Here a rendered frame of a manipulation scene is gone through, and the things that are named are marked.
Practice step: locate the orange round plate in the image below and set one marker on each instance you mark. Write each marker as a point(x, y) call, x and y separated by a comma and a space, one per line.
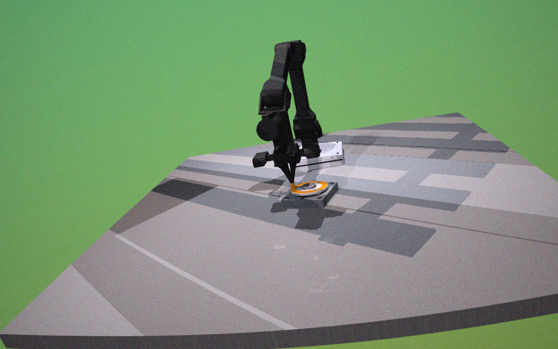
point(297, 190)

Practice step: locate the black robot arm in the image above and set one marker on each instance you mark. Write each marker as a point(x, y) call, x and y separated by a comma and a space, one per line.
point(276, 97)

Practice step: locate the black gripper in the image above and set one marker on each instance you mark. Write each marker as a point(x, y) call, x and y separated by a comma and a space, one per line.
point(311, 150)

